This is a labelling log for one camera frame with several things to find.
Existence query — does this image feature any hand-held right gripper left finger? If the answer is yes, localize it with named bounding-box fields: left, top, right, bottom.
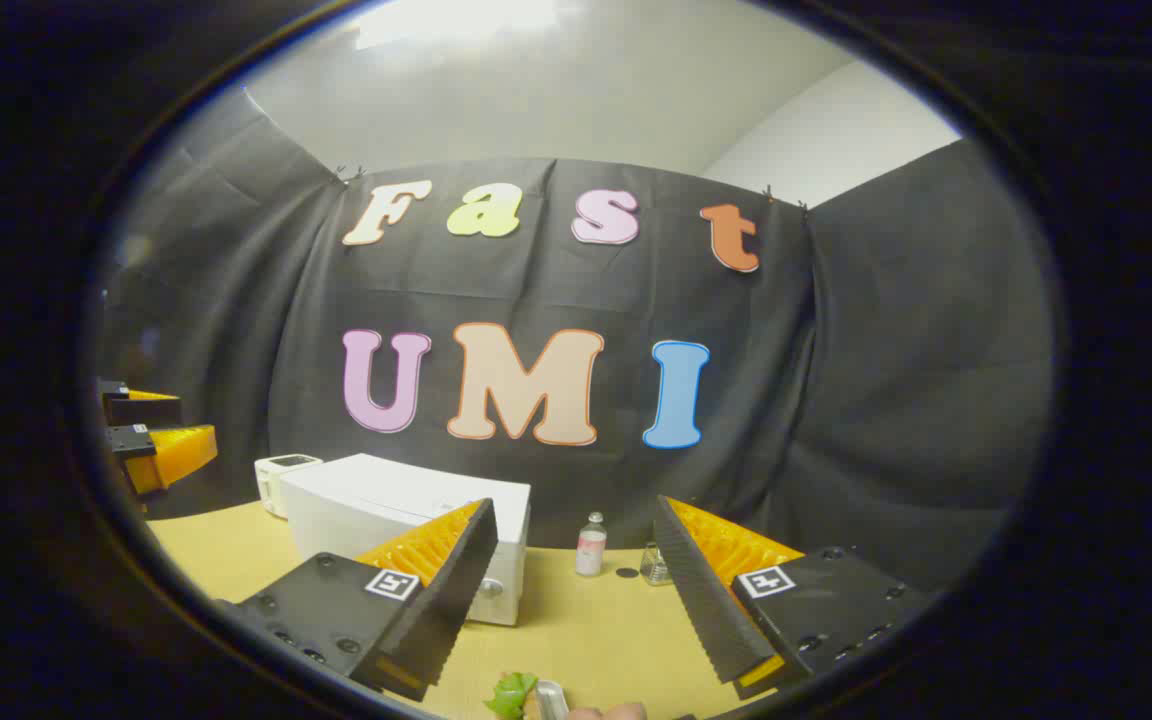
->
left=221, top=498, right=499, bottom=703

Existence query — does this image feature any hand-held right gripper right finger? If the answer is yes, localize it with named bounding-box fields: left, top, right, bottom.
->
left=654, top=494, right=937, bottom=701

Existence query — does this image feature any lettuce bread sandwich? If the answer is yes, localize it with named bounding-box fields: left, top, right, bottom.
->
left=484, top=672, right=542, bottom=720

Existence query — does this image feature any white microwave oven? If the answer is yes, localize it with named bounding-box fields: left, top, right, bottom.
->
left=279, top=453, right=533, bottom=628

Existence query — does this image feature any small white toaster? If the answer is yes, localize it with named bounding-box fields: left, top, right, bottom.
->
left=254, top=453, right=323, bottom=519

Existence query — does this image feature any small clear plastic bottle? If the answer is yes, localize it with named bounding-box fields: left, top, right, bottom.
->
left=575, top=512, right=608, bottom=578

